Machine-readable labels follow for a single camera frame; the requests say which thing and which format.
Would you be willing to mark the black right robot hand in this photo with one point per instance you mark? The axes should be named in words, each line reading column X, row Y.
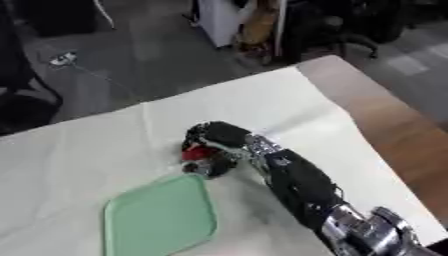
column 224, row 133

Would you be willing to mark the small red object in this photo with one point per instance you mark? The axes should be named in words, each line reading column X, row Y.
column 197, row 153

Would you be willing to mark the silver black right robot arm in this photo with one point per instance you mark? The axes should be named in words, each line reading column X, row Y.
column 309, row 190

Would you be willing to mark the green plastic tray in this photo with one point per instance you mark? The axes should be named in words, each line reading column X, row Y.
column 158, row 216

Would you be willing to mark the white cabinet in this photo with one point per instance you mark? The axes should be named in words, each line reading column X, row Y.
column 220, row 20

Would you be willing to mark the black chair with bag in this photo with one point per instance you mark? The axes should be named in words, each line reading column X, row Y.
column 344, row 23

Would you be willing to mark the white floor plug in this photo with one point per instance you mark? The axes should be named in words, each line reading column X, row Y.
column 63, row 59

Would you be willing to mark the black office chair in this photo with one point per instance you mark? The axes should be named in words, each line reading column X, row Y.
column 23, row 96

